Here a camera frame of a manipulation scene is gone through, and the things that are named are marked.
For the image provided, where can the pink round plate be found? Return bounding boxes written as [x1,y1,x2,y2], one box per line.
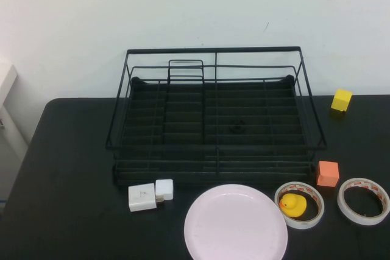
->
[183,183,289,260]

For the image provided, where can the black plastic drip tray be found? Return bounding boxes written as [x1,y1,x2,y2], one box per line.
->
[113,74,315,188]

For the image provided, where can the small white power adapter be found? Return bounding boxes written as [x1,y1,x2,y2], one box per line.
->
[155,178,174,202]

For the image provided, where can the large white power adapter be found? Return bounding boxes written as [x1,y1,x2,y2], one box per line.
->
[127,182,157,213]

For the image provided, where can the yellow rubber duck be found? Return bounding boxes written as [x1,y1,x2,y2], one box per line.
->
[278,193,307,218]

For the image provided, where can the orange cube block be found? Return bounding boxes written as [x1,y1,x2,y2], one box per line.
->
[316,160,339,188]

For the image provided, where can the yellow cube block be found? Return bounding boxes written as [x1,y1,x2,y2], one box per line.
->
[330,88,353,111]

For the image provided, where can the white double-sided tape roll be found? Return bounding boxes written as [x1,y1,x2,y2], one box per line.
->
[274,181,325,230]
[336,177,390,226]

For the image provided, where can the black wire dish rack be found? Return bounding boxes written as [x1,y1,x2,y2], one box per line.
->
[105,46,327,188]

